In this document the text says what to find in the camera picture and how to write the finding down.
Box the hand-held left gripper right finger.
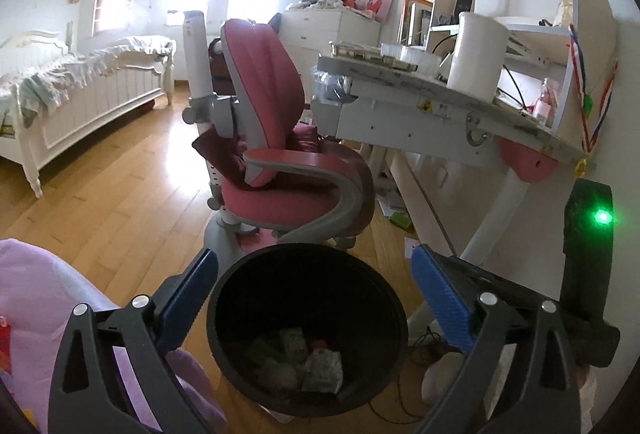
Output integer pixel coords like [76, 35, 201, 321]
[411, 244, 583, 434]

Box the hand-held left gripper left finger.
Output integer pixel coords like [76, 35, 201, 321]
[47, 246, 221, 434]

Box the black round waste bin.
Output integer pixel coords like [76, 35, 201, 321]
[206, 242, 410, 417]

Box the person's right hand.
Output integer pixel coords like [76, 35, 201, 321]
[575, 365, 599, 420]

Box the beige slipper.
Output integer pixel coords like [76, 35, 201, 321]
[421, 353, 473, 407]

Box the pale green crumpled wrapper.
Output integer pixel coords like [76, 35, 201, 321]
[247, 336, 281, 367]

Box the green and white packet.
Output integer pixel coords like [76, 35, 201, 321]
[277, 328, 307, 362]

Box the white crumpled tissue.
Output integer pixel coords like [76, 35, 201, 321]
[260, 361, 301, 390]

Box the white crumpled wrapper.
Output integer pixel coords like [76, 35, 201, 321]
[300, 348, 345, 394]

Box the purple printed cloth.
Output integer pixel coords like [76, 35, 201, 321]
[0, 238, 228, 434]

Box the medal with ribbon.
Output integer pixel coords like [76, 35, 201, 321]
[567, 23, 621, 177]

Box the maroon cloth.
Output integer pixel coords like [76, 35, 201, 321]
[192, 130, 251, 175]

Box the pink bottle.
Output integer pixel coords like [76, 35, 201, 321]
[532, 78, 561, 125]

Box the white and pink study desk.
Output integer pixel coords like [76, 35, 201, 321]
[311, 0, 626, 350]

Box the red paper item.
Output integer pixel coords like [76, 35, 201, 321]
[0, 314, 13, 374]

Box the white wooden bed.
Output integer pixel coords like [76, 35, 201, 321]
[0, 30, 177, 200]

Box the pink and grey desk chair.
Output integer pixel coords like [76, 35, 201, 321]
[191, 18, 376, 251]

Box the white paper roll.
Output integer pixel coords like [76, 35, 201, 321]
[446, 11, 511, 102]

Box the clear plastic bag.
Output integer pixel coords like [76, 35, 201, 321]
[311, 66, 358, 105]

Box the clear plastic box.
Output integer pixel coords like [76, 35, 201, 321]
[380, 42, 441, 75]

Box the tray of small items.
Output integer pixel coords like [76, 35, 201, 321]
[328, 41, 418, 70]

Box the pale floral blanket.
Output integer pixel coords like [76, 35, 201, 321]
[0, 35, 177, 130]

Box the orange framed board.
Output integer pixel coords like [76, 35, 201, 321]
[397, 0, 434, 47]

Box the white dresser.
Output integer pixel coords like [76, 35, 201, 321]
[277, 8, 383, 65]

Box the pink photo poster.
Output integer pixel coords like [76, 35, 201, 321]
[345, 0, 398, 23]

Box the pile of clothes on dresser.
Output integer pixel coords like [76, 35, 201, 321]
[286, 0, 351, 12]

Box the thin dark cable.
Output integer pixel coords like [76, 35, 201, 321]
[367, 326, 451, 420]

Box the white upright support post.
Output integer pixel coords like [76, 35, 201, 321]
[181, 10, 236, 140]

